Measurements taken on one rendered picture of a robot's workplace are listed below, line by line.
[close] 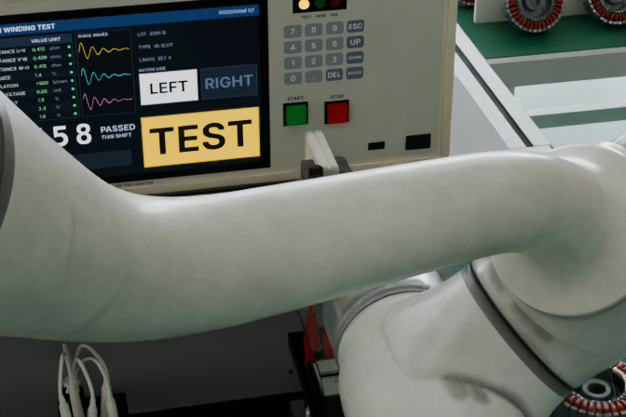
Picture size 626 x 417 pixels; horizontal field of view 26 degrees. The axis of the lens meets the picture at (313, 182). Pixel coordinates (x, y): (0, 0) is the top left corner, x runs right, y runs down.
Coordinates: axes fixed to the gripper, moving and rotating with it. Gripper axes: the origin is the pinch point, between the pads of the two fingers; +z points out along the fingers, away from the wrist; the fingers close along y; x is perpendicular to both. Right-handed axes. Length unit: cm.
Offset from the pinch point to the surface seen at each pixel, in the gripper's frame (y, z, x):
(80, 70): -19.0, 9.6, 6.1
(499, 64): 55, 107, -44
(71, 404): -22.8, 12.0, -31.2
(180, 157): -10.9, 9.6, -3.2
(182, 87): -10.4, 9.6, 3.7
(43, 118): -22.5, 9.6, 1.9
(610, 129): 128, 214, -118
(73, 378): -22.4, 14.0, -29.5
